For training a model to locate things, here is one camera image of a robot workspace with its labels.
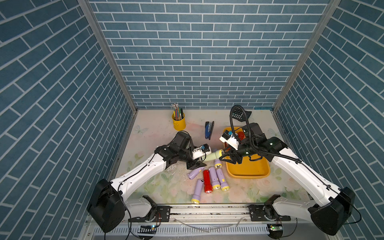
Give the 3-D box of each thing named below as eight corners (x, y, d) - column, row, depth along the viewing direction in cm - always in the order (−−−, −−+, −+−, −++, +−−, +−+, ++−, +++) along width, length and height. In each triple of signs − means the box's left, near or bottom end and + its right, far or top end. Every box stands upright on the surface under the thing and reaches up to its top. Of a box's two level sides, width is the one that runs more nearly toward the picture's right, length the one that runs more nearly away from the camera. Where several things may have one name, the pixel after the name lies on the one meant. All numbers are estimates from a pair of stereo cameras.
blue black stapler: (205, 139, 105) (205, 137, 102) (204, 123, 114) (205, 121, 112) (215, 139, 105) (215, 137, 102) (213, 123, 114) (214, 121, 112)
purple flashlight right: (222, 192, 82) (223, 190, 79) (214, 171, 90) (215, 169, 87) (228, 190, 83) (229, 188, 80) (220, 169, 90) (221, 167, 88)
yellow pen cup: (172, 130, 109) (171, 122, 102) (174, 121, 115) (172, 113, 107) (185, 130, 109) (184, 122, 102) (186, 122, 115) (185, 113, 107)
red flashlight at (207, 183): (204, 193, 81) (204, 192, 80) (202, 171, 90) (202, 170, 88) (212, 192, 82) (213, 191, 80) (209, 170, 90) (209, 169, 88)
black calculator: (229, 116, 117) (229, 114, 116) (234, 107, 124) (235, 105, 122) (246, 123, 113) (246, 121, 111) (250, 113, 120) (251, 111, 118)
